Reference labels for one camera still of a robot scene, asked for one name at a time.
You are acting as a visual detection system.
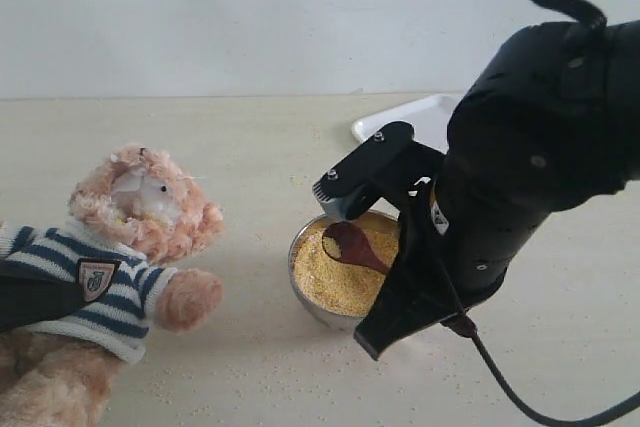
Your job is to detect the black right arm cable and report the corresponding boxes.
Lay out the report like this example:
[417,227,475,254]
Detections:
[439,0,640,424]

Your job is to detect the steel bowl of millet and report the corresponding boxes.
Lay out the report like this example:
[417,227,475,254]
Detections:
[288,215,384,332]

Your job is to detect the pink teddy bear striped sweater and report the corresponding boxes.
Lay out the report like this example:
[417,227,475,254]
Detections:
[1,144,222,426]

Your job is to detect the white rectangular plastic tray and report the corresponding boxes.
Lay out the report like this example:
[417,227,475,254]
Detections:
[351,93,462,153]

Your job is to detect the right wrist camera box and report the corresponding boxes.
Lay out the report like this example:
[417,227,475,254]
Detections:
[312,121,414,221]

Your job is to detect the dark red wooden spoon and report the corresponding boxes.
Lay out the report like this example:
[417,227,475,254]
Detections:
[322,221,390,275]

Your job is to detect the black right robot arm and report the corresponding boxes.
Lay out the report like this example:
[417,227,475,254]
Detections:
[354,22,639,358]

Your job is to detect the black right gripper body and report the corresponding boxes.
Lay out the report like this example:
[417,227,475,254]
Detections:
[364,139,449,297]

